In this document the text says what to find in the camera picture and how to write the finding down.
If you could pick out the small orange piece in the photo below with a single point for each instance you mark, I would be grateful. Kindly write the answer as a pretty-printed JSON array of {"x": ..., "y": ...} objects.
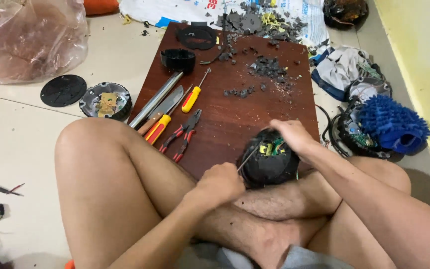
[{"x": 69, "y": 265}]

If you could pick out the person's right hand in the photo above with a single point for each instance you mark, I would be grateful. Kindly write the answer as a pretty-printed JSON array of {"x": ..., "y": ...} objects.
[{"x": 296, "y": 137}]

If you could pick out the green circuit board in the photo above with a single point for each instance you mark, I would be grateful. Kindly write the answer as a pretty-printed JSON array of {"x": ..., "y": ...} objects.
[{"x": 368, "y": 70}]

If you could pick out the black round device housing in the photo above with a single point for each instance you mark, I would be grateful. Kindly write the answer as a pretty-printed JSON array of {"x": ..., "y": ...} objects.
[{"x": 269, "y": 168}]

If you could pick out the dark red wooden board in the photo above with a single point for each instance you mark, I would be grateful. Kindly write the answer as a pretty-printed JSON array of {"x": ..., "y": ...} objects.
[{"x": 230, "y": 112}]

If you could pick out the orange object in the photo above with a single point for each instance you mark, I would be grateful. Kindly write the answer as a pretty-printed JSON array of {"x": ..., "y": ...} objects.
[{"x": 101, "y": 6}]

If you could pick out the thin metal screwdriver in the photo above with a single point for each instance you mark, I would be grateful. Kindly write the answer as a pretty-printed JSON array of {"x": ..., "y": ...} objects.
[{"x": 248, "y": 159}]

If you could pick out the person's left hand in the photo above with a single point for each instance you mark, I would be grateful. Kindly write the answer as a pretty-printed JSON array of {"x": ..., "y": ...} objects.
[{"x": 218, "y": 185}]

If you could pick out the burnt black round object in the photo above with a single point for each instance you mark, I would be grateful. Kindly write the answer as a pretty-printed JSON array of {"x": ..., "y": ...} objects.
[{"x": 345, "y": 13}]

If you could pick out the large heap of grey debris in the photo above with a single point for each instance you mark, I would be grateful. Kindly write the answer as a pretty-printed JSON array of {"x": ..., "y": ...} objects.
[{"x": 261, "y": 22}]

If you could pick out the grey shorts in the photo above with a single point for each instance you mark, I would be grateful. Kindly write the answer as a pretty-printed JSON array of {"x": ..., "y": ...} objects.
[{"x": 304, "y": 259}]

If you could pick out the small scatter of grey debris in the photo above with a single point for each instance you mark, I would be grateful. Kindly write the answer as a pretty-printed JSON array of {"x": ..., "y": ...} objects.
[{"x": 267, "y": 69}]

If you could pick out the silver metal pipe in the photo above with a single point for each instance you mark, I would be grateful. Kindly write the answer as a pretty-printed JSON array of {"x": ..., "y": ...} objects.
[{"x": 155, "y": 100}]

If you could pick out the open round device with circuit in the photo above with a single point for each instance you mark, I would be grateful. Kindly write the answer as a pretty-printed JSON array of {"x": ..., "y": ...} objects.
[{"x": 105, "y": 101}]

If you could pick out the clear plastic bag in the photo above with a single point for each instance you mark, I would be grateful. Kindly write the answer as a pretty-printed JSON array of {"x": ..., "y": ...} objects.
[{"x": 28, "y": 39}]

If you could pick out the white and blue cloth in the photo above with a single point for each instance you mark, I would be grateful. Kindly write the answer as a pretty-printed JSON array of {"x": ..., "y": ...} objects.
[{"x": 336, "y": 71}]

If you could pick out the person's bare legs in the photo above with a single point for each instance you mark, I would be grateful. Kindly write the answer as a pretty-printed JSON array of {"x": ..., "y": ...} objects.
[{"x": 125, "y": 186}]

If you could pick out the black ribbed plastic casing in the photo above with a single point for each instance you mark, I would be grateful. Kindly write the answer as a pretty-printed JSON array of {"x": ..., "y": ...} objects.
[{"x": 178, "y": 59}]

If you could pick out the white woven sack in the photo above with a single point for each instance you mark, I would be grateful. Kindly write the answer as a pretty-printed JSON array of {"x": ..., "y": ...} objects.
[{"x": 185, "y": 11}]

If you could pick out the grey round device shell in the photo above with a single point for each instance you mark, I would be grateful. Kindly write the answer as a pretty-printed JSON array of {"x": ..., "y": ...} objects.
[{"x": 368, "y": 89}]

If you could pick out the flat black round lid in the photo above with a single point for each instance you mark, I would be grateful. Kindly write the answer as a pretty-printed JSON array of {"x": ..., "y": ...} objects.
[{"x": 63, "y": 90}]

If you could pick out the large yellow red screwdriver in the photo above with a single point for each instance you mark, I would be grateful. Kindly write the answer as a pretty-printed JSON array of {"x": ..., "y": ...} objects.
[{"x": 159, "y": 128}]

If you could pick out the small yellow red screwdriver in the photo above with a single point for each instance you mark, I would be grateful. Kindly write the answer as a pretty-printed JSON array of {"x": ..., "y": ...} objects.
[{"x": 192, "y": 98}]

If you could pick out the person's right fingers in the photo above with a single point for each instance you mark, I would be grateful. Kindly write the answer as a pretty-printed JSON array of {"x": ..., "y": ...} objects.
[{"x": 279, "y": 126}]

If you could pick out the blue microfiber mop pad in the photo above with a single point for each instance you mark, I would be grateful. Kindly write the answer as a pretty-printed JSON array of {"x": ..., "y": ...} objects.
[{"x": 392, "y": 125}]

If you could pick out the person's left fingers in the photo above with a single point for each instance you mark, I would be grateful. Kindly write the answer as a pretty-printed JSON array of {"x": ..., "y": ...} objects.
[{"x": 237, "y": 183}]

